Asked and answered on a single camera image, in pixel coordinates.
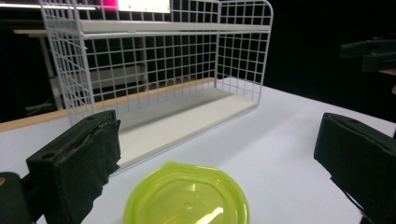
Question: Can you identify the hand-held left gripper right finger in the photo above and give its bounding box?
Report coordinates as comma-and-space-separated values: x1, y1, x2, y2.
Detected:
313, 112, 396, 224

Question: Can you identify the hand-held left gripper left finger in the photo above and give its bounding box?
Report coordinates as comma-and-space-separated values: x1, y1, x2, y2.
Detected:
25, 109, 121, 224

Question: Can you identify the green plastic container lid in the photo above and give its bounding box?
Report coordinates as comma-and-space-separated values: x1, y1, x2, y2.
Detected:
122, 161, 251, 224

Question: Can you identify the white wire shelf rack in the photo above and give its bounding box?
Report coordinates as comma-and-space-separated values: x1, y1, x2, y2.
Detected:
38, 0, 275, 174

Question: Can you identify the white background desk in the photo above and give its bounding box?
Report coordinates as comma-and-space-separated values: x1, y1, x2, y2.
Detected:
12, 28, 150, 112

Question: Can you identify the bright monitor screen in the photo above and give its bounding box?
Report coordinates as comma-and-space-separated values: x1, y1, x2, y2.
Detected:
98, 0, 172, 14

